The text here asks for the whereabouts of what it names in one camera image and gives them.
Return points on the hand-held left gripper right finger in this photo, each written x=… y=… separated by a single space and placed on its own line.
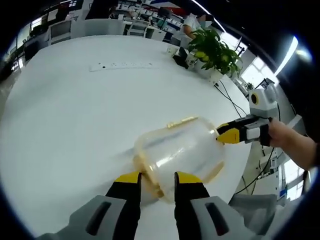
x=190 y=207

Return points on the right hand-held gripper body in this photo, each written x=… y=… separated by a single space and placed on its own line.
x=265 y=102

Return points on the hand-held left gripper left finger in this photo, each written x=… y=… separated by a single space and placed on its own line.
x=117 y=207

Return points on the clear plastic buckle container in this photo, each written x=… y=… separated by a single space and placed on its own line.
x=180 y=155

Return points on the person's right hand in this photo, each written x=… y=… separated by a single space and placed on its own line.
x=285 y=140

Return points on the ceiling light strip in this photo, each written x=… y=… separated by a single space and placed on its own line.
x=287 y=55

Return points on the white plant pot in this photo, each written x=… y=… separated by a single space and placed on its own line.
x=210 y=72

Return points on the green potted plant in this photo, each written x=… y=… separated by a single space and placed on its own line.
x=215 y=47

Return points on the small black box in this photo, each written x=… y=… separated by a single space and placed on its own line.
x=181 y=60

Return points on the white power strip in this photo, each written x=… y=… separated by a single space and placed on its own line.
x=120 y=64

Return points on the white shelf unit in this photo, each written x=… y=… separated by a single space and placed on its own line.
x=60 y=32

